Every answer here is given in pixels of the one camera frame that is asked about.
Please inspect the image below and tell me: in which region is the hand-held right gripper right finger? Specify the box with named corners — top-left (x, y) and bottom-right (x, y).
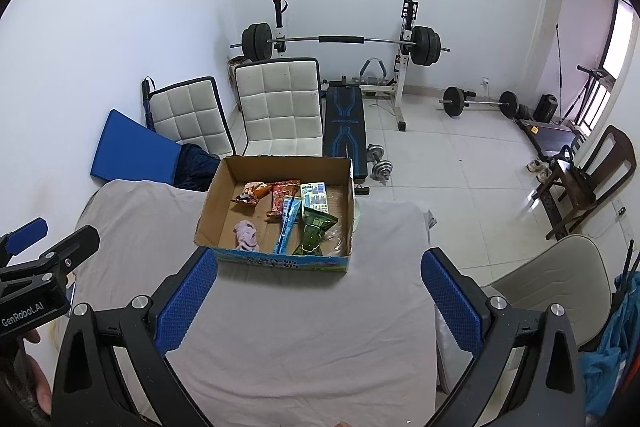
top-left (421, 248), bottom-right (586, 427)

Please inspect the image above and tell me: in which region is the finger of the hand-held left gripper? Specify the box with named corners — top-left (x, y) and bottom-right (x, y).
top-left (0, 217), bottom-right (49, 258)
top-left (0, 225), bottom-right (101, 288)

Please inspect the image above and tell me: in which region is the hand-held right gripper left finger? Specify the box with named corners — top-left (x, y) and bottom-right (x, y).
top-left (51, 248), bottom-right (219, 427)

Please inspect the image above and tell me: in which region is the cardboard box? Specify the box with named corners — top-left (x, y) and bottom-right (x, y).
top-left (194, 155), bottom-right (356, 274)

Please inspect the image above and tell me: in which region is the long blue packet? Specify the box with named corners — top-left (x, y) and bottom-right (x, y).
top-left (272, 197), bottom-right (305, 255)

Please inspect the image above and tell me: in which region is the orange snack packet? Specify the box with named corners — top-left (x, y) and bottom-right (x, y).
top-left (231, 181), bottom-right (271, 206)

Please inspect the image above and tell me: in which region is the red snack packet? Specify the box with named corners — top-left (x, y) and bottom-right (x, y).
top-left (265, 179), bottom-right (302, 223)

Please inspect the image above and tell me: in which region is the green wet wipes packet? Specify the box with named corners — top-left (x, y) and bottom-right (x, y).
top-left (291, 206), bottom-right (338, 256)

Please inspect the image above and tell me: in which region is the white tissue packet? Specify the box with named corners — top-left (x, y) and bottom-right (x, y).
top-left (299, 182), bottom-right (328, 214)

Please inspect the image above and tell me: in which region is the person's left hand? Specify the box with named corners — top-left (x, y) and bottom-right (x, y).
top-left (17, 329), bottom-right (53, 427)

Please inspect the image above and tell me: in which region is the beige plastic chair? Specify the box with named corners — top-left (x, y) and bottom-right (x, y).
top-left (435, 234), bottom-right (613, 395)

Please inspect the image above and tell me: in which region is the blue foam mat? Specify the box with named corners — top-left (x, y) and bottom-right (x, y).
top-left (90, 108), bottom-right (183, 186)

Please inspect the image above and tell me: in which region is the dark blue cloth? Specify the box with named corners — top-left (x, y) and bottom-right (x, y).
top-left (174, 143), bottom-right (222, 192)

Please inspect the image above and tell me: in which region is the white quilted chair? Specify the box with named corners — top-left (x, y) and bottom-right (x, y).
top-left (147, 76), bottom-right (236, 158)
top-left (234, 58), bottom-right (323, 158)

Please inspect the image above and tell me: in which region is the blue jacket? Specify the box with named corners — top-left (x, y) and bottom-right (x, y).
top-left (582, 269), bottom-right (640, 418)

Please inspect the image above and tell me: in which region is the black treadmill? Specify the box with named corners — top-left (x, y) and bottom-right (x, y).
top-left (515, 117), bottom-right (586, 160)

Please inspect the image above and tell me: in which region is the short barbell with black plates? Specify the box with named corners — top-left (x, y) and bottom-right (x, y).
top-left (438, 86), bottom-right (521, 120)

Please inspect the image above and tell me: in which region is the black blue weight bench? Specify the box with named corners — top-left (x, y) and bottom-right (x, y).
top-left (320, 79), bottom-right (370, 182)

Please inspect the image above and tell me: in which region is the black speaker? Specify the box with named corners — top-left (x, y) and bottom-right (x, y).
top-left (532, 93), bottom-right (558, 124)

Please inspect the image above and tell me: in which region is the dark wooden chair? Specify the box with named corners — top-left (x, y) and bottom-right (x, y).
top-left (530, 124), bottom-right (637, 242)

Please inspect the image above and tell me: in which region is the white barbell rack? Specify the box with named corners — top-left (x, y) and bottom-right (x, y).
top-left (271, 0), bottom-right (421, 131)

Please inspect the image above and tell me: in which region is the black leaning bar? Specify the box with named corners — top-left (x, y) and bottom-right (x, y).
top-left (554, 23), bottom-right (565, 122)

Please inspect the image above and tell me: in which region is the black exercise stand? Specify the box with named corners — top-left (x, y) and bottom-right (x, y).
top-left (562, 64), bottom-right (616, 128)

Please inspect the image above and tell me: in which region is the long barbell with black plates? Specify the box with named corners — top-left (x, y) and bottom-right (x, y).
top-left (230, 23), bottom-right (451, 68)

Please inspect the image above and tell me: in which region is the window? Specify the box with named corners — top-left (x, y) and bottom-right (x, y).
top-left (602, 0), bottom-right (638, 75)

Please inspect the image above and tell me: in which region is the grey curved handle bar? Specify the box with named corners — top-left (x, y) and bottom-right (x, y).
top-left (360, 57), bottom-right (388, 82)

